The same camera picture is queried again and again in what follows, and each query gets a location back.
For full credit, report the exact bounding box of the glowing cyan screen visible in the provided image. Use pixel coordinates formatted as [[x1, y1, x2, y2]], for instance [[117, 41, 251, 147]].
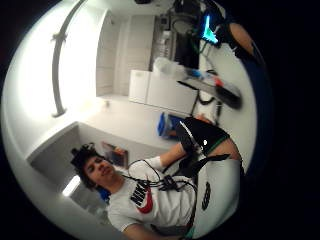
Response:
[[199, 14, 220, 46]]

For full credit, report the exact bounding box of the blue bin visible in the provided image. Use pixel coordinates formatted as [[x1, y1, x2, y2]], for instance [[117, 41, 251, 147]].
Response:
[[156, 112, 183, 139]]

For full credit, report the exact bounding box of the long black device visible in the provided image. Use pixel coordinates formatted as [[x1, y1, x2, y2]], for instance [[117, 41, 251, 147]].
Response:
[[177, 77, 243, 111]]

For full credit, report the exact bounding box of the round grey lamp head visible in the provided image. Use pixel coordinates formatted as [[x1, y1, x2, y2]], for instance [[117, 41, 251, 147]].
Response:
[[171, 16, 196, 36]]

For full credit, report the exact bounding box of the white low cabinet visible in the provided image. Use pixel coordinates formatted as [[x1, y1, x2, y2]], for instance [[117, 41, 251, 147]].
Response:
[[128, 69, 198, 115]]

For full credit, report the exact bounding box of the grey storage shelf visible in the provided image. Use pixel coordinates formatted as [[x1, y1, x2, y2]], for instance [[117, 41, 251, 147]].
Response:
[[154, 15, 177, 62]]

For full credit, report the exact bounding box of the clear plastic container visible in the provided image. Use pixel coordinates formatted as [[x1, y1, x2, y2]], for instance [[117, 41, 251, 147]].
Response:
[[152, 56, 188, 82]]

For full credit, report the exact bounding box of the person in white t-shirt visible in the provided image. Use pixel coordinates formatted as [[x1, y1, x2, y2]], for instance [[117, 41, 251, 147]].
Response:
[[69, 142, 201, 240]]

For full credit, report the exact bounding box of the long ceiling light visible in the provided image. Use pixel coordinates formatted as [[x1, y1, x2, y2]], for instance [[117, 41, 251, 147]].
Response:
[[61, 174, 82, 198]]

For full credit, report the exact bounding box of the black table cable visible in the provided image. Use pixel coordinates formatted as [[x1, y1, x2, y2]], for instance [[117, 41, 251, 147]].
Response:
[[190, 89, 224, 118]]

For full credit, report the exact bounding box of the black cable bundle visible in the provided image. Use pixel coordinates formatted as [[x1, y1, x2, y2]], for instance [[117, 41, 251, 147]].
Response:
[[127, 158, 199, 234]]

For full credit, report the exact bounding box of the framed wall picture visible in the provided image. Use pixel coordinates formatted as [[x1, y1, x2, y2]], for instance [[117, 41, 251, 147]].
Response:
[[101, 141, 130, 169]]

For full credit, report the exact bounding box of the curved grey ceiling rail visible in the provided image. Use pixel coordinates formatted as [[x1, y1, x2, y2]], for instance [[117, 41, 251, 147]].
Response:
[[50, 0, 88, 119]]

